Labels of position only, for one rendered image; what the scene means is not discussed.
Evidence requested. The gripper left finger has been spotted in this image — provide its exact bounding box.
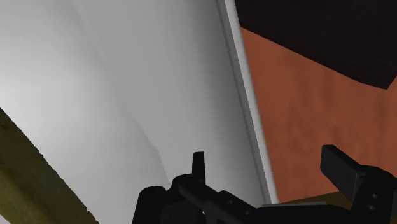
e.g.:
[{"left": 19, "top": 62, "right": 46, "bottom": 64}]
[{"left": 131, "top": 151, "right": 260, "bottom": 224}]

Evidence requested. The olive wooden table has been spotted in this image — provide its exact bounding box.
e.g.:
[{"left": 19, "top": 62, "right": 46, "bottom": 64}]
[{"left": 0, "top": 107, "right": 99, "bottom": 224}]

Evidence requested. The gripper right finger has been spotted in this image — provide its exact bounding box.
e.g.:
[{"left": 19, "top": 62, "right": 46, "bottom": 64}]
[{"left": 319, "top": 144, "right": 397, "bottom": 224}]

